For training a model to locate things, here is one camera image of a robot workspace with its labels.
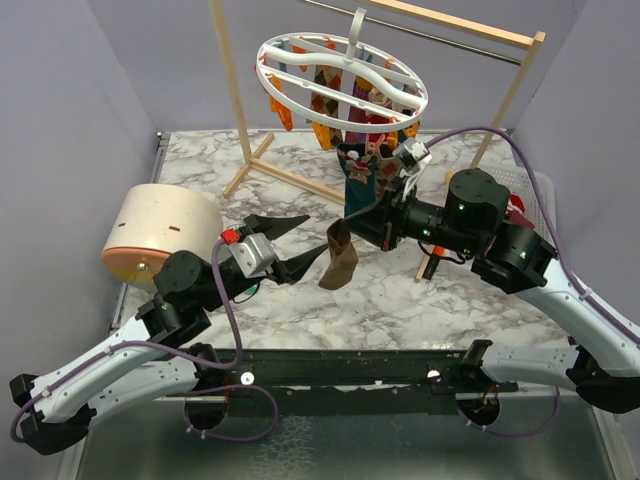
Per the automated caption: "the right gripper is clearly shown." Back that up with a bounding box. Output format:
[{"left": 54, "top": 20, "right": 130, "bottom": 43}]
[{"left": 340, "top": 175, "right": 478, "bottom": 256}]

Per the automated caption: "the plain tan sock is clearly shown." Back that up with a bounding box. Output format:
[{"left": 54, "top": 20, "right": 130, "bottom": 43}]
[{"left": 318, "top": 220, "right": 359, "bottom": 291}]

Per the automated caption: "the beige argyle sock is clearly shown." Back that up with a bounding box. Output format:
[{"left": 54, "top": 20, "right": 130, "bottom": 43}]
[
  {"left": 310, "top": 65, "right": 343, "bottom": 149},
  {"left": 374, "top": 144, "right": 403, "bottom": 198}
]

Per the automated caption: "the white round clip hanger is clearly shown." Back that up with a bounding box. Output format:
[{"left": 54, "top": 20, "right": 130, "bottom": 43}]
[{"left": 254, "top": 8, "right": 429, "bottom": 134}]

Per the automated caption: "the red white striped sock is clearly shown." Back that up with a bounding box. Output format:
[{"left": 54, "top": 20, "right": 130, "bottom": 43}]
[{"left": 507, "top": 194, "right": 526, "bottom": 215}]

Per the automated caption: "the wooden hanger rack frame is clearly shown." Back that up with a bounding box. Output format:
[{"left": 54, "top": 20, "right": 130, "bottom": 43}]
[{"left": 208, "top": 0, "right": 547, "bottom": 284}]

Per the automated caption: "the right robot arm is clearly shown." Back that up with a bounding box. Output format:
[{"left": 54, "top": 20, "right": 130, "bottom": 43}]
[{"left": 343, "top": 169, "right": 639, "bottom": 414}]

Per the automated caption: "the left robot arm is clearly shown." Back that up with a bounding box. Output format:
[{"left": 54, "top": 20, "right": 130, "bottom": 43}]
[{"left": 9, "top": 214, "right": 327, "bottom": 455}]

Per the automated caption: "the black orange highlighter marker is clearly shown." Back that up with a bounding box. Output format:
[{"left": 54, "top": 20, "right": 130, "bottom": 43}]
[{"left": 420, "top": 246, "right": 445, "bottom": 280}]

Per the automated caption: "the pink clothespin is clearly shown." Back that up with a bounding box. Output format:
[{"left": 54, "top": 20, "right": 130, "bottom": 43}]
[{"left": 365, "top": 134, "right": 386, "bottom": 162}]

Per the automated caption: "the red beige reindeer sock front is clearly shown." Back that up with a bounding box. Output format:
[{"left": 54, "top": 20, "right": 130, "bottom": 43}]
[{"left": 366, "top": 88, "right": 413, "bottom": 124}]

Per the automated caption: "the yellow orange clothespin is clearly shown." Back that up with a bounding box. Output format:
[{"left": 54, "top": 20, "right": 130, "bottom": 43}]
[{"left": 269, "top": 75, "right": 293, "bottom": 131}]

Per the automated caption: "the purple yellow striped sock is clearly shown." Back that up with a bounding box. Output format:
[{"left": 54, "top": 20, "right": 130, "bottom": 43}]
[{"left": 349, "top": 79, "right": 377, "bottom": 124}]

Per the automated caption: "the white plastic basket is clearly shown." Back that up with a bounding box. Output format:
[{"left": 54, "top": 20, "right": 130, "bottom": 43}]
[{"left": 479, "top": 162, "right": 556, "bottom": 242}]

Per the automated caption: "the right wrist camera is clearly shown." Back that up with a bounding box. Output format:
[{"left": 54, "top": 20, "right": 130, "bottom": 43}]
[{"left": 392, "top": 138, "right": 432, "bottom": 200}]

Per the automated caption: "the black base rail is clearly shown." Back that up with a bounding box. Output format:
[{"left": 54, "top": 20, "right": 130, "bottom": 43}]
[{"left": 186, "top": 349, "right": 517, "bottom": 417}]

